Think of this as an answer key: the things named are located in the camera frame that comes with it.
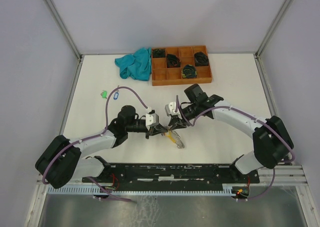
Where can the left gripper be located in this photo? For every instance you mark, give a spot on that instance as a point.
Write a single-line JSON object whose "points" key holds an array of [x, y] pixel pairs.
{"points": [[155, 130]]}

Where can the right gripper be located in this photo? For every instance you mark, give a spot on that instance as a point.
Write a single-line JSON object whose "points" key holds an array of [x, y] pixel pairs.
{"points": [[178, 123]]}

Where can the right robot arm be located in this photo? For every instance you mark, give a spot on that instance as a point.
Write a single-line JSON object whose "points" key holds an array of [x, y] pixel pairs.
{"points": [[272, 143]]}

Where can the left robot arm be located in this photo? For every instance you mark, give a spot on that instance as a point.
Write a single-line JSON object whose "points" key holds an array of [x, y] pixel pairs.
{"points": [[65, 160]]}

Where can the wooden compartment tray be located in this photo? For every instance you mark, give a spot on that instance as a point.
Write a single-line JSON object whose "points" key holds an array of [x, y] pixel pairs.
{"points": [[163, 76]]}

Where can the blue tag key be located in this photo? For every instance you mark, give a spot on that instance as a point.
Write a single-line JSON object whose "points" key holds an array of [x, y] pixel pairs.
{"points": [[116, 94]]}

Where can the rolled black orange sock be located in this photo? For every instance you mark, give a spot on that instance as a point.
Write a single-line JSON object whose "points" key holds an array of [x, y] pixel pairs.
{"points": [[173, 61]]}

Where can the green tag key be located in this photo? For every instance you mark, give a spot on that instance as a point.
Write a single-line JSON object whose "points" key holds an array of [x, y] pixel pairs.
{"points": [[104, 94]]}

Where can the teal cloth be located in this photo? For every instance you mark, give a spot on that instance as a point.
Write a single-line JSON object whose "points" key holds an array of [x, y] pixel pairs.
{"points": [[137, 66]]}

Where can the rolled dark sock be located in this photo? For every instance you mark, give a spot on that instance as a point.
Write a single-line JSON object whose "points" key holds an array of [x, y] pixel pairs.
{"points": [[158, 53]]}

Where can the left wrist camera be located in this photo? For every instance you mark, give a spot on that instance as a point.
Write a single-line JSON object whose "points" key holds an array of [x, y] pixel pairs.
{"points": [[151, 119]]}

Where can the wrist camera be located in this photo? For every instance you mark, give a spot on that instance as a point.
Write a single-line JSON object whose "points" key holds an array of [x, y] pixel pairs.
{"points": [[151, 119], [172, 109]]}

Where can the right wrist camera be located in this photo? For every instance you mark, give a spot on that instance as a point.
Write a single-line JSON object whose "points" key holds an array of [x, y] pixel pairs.
{"points": [[172, 109]]}

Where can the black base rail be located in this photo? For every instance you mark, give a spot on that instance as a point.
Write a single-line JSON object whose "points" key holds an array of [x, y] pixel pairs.
{"points": [[169, 177]]}

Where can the white cable duct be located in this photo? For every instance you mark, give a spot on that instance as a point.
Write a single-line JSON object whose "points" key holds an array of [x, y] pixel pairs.
{"points": [[91, 189]]}

